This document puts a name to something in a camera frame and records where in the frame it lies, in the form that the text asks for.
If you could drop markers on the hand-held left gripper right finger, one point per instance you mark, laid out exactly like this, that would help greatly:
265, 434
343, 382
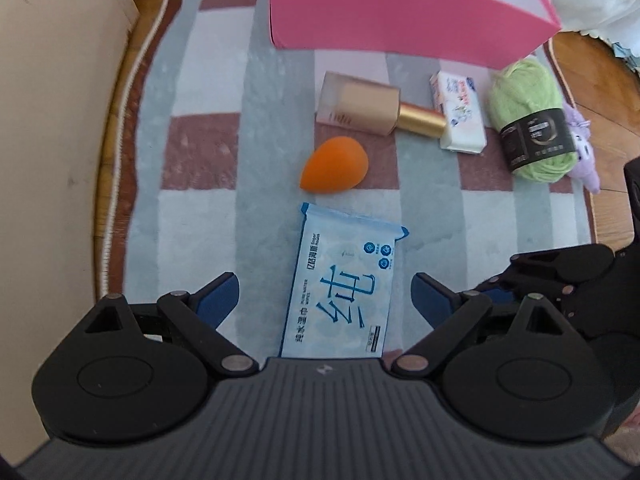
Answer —
425, 296

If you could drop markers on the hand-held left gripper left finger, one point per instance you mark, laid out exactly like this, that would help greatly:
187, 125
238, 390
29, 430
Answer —
220, 296

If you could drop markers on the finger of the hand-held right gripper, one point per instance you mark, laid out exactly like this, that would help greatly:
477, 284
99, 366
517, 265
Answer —
565, 262
560, 290

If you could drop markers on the blue wet wipes pack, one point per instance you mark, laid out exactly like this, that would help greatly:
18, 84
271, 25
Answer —
345, 280

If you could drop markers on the purple plush toy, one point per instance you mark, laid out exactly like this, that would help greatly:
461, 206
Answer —
582, 152

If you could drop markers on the orange makeup sponge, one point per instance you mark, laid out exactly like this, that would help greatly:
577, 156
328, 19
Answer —
335, 165

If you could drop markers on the green yarn ball black label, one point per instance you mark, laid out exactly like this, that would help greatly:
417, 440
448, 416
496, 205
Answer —
520, 100

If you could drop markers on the small white tissue pack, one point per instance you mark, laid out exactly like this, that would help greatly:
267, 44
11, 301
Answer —
460, 110

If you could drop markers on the beige foundation bottle gold cap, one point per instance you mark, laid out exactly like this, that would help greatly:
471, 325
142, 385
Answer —
365, 102

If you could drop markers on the pink cardboard box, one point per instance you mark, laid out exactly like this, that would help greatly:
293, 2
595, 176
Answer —
390, 15

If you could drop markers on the checkered rug brown border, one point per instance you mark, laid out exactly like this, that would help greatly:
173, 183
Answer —
200, 160

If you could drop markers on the beige cabinet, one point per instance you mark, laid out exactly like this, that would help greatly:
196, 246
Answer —
50, 135

